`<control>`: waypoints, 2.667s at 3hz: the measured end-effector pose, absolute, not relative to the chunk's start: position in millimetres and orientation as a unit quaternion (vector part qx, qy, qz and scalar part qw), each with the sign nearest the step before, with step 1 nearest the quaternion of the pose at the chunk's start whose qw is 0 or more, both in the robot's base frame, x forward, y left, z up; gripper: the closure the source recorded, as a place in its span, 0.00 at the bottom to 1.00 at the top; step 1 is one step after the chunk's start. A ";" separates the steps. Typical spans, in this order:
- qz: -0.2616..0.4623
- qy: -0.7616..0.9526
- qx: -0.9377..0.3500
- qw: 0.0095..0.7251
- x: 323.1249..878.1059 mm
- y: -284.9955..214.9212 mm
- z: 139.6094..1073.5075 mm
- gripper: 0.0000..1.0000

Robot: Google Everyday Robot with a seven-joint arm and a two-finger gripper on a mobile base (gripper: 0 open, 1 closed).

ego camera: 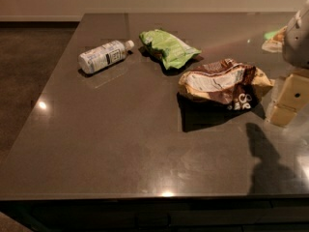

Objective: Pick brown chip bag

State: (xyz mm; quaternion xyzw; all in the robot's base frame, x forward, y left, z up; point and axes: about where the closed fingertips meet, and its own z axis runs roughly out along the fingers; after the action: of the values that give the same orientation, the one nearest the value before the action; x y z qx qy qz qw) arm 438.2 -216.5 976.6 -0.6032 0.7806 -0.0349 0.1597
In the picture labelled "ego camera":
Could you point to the white plastic bottle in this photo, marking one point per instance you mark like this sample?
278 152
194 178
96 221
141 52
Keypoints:
104 56

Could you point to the brown chip bag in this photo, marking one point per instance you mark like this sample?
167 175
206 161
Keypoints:
229 83

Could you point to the yellow green snack bag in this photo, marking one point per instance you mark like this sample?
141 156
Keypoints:
274 40

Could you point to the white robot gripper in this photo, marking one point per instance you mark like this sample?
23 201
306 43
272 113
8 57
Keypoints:
297 41

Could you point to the green chip bag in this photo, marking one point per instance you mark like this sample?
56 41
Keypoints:
172 52

